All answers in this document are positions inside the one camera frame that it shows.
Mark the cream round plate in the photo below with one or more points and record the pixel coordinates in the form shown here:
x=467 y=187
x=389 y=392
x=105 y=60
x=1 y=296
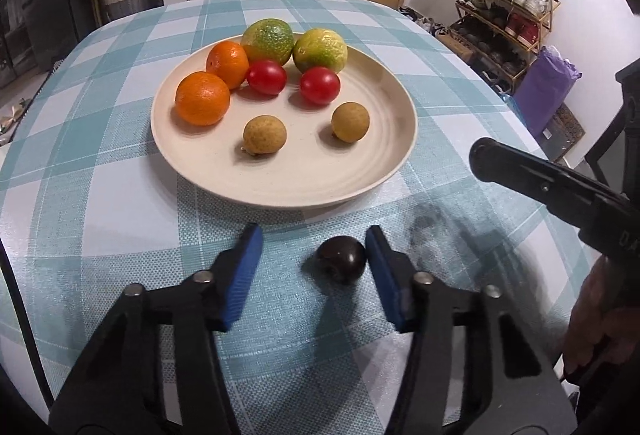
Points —
x=300 y=175

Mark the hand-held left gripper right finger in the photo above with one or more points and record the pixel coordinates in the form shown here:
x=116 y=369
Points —
x=386 y=277

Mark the dark purple plum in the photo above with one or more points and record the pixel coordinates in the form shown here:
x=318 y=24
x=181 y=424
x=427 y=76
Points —
x=341 y=260

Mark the wooden shoe rack with shoes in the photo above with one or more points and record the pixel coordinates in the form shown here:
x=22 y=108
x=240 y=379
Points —
x=505 y=10

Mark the red cherry tomato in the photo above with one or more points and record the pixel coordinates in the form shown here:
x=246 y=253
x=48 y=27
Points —
x=320 y=85
x=266 y=76

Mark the person's right hand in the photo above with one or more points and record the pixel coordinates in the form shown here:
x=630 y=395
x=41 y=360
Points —
x=587 y=320

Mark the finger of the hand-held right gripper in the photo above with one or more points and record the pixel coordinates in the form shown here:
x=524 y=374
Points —
x=525 y=177

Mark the patterned doormat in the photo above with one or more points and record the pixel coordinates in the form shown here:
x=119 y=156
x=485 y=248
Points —
x=567 y=132

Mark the scattered slippers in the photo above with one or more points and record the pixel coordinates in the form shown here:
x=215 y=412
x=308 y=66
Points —
x=425 y=21

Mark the large orange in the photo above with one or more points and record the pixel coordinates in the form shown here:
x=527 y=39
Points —
x=202 y=98

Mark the brown longan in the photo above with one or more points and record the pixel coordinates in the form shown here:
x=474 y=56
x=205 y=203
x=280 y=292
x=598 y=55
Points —
x=264 y=135
x=351 y=121

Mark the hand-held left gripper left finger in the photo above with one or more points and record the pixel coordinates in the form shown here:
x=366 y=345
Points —
x=242 y=277

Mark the small orange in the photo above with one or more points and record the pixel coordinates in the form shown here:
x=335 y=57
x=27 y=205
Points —
x=227 y=64

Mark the purple bag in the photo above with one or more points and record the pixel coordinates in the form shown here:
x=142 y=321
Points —
x=542 y=87

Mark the green yellow citrus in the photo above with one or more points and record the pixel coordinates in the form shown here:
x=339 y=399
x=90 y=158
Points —
x=320 y=50
x=267 y=40

